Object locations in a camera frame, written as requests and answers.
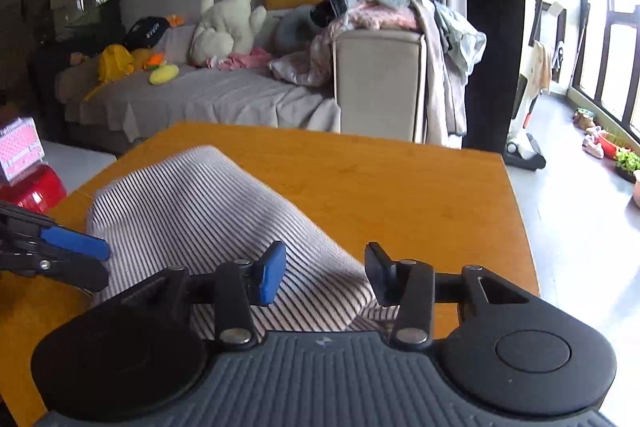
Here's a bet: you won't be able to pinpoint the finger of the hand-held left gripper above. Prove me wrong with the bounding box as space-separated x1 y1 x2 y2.
0 249 111 294
0 201 112 262

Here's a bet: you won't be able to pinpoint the yellow garment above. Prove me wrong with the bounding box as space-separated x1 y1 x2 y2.
84 44 136 102

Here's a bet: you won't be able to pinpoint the pink clothes pile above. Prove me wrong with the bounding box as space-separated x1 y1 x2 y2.
327 0 420 34

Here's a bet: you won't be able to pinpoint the yellow-green plush toy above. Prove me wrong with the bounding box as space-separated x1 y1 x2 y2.
149 64 180 87

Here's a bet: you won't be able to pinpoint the beige hanging garment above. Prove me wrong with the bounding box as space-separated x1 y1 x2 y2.
404 0 453 146

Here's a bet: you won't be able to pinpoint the light blue shirt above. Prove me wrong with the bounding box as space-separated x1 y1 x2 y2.
432 1 487 75

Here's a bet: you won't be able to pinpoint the pink floral cloth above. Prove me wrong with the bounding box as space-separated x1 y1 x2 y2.
268 28 338 88

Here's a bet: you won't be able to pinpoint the glass fish tank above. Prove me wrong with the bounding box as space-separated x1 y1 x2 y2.
20 0 124 45

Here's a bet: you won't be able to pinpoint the pink studded case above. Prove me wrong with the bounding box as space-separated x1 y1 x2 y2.
0 117 47 182

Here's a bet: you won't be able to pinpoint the striped knit garment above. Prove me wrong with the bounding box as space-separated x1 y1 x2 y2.
85 146 401 339

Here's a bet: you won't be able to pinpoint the beige sofa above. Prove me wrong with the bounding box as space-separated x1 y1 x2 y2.
55 0 463 148

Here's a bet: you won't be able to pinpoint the beige hanging towel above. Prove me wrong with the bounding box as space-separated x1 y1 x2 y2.
529 40 554 96

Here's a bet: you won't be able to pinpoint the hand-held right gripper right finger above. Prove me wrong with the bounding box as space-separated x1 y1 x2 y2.
365 243 538 350

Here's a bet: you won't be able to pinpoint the white plush rabbit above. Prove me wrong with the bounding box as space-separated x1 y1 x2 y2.
189 0 268 68

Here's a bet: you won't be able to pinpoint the black curtain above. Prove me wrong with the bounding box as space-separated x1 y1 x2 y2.
460 0 532 154

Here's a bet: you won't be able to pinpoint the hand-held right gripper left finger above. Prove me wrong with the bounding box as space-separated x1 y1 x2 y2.
92 241 287 352

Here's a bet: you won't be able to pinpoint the dark denim shorts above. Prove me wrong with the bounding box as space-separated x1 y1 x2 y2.
310 0 352 28

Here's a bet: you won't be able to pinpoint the pink garment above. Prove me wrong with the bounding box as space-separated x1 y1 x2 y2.
206 48 274 72

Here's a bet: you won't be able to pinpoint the red plant pot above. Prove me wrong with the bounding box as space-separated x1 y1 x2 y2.
597 132 632 158

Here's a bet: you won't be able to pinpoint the black cap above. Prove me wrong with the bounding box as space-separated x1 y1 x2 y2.
123 17 171 52

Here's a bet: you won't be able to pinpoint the green potted plant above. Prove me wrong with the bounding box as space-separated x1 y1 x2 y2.
614 149 640 182

